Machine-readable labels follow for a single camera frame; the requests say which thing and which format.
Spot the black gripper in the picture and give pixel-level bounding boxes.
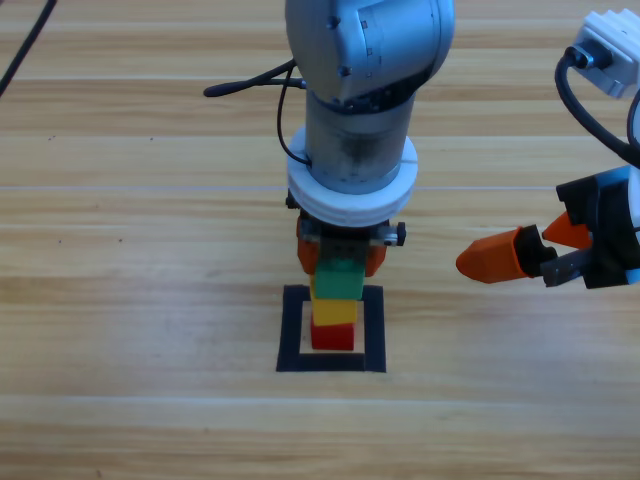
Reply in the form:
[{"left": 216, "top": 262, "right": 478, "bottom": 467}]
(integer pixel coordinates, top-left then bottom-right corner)
[
  {"left": 297, "top": 214, "right": 408, "bottom": 279},
  {"left": 455, "top": 174, "right": 634, "bottom": 291}
]

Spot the green wooden cube block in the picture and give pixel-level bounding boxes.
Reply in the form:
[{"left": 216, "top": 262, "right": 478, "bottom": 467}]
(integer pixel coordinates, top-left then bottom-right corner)
[{"left": 313, "top": 259, "right": 365, "bottom": 302}]

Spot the yellow wooden cube block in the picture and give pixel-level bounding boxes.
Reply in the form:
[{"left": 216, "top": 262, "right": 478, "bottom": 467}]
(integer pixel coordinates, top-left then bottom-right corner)
[{"left": 308, "top": 277, "right": 359, "bottom": 327}]

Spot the red wooden cube block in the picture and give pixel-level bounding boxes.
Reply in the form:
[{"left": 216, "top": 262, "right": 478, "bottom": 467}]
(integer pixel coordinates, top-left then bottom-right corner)
[{"left": 309, "top": 319, "right": 355, "bottom": 351}]

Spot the black tape square outline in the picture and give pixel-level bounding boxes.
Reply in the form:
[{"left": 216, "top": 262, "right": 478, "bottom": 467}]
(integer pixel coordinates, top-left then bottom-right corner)
[{"left": 275, "top": 284, "right": 388, "bottom": 374}]

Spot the arm thick black cable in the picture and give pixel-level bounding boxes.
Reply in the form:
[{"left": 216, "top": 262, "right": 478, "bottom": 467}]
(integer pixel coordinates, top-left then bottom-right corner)
[
  {"left": 0, "top": 0, "right": 57, "bottom": 97},
  {"left": 554, "top": 45, "right": 640, "bottom": 169}
]

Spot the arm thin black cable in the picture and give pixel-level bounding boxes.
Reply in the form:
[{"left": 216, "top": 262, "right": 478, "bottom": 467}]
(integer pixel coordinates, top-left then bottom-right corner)
[{"left": 202, "top": 57, "right": 312, "bottom": 169}]

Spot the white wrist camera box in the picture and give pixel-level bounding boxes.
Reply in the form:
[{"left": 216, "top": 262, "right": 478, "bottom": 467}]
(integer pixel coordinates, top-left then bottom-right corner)
[{"left": 571, "top": 8, "right": 640, "bottom": 99}]

